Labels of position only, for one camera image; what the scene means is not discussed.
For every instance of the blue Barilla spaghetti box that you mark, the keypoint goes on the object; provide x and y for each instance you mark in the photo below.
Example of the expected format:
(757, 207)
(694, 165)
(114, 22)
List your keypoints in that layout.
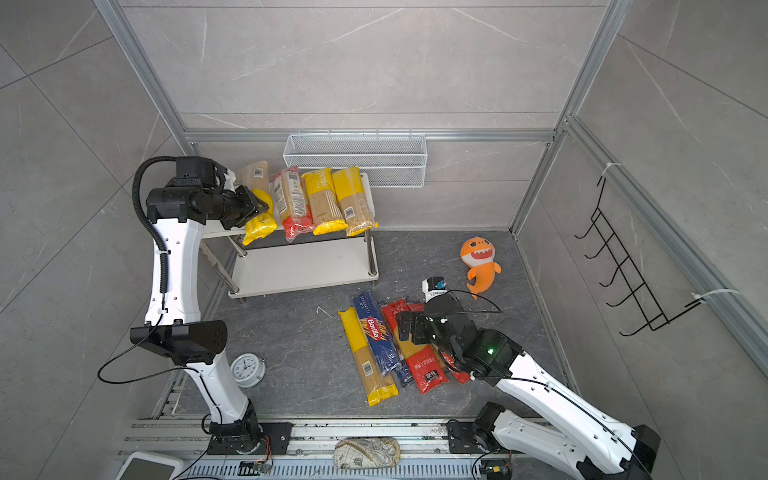
(380, 340)

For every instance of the long yellow spaghetti bag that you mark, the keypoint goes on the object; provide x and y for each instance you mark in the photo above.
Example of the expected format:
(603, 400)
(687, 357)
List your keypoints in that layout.
(376, 386)

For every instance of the black wire hook rack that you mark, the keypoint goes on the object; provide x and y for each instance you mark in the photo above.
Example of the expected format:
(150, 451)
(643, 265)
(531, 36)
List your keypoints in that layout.
(626, 272)

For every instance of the patterned cloth pouch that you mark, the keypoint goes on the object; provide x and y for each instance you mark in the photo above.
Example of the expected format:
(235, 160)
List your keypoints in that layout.
(367, 453)

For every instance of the white wire mesh basket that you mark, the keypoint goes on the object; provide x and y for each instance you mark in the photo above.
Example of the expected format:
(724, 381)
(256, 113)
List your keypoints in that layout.
(390, 160)

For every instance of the small white alarm clock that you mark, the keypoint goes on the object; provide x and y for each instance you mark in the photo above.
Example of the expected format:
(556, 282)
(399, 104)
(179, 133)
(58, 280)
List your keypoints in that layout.
(248, 370)

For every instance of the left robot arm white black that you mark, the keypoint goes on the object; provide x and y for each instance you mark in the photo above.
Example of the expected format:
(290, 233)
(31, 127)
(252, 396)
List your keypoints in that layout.
(174, 198)

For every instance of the orange shark plush toy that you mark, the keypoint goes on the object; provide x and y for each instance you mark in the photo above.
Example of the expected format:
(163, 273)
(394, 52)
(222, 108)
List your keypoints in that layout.
(479, 255)

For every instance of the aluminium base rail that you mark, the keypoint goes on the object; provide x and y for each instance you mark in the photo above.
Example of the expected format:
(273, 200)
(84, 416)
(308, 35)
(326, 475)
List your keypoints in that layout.
(304, 448)

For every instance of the yellow wholewheat spaghetti bag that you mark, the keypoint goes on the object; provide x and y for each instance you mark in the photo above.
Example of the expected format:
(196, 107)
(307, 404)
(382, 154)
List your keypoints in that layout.
(324, 206)

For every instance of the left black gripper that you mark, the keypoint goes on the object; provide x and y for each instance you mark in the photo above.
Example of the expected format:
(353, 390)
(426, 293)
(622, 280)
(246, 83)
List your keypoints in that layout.
(248, 207)

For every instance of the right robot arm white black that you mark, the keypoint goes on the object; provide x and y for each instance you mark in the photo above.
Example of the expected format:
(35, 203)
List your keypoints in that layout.
(540, 396)

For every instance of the red yellow spaghetti bag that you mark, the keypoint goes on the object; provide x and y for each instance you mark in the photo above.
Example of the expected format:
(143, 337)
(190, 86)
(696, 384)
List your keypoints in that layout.
(422, 363)

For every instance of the tan yellow pasta bag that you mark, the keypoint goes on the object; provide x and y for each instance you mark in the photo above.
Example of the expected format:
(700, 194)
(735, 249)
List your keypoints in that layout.
(255, 177)

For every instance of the yellow spaghetti bag with barcode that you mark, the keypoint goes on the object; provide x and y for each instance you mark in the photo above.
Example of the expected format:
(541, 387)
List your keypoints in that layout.
(350, 194)

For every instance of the red spaghetti bag with label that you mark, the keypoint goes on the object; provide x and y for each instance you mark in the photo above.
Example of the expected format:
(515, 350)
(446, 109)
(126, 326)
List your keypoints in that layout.
(291, 203)

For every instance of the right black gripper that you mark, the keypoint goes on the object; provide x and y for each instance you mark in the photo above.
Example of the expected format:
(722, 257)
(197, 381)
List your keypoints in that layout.
(420, 320)

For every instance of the white tablet device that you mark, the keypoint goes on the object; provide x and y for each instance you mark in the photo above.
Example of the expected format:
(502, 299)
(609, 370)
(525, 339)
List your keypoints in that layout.
(150, 466)

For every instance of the white two-tier shelf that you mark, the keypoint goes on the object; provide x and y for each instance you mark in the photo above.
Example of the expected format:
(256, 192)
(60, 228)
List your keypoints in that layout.
(298, 266)

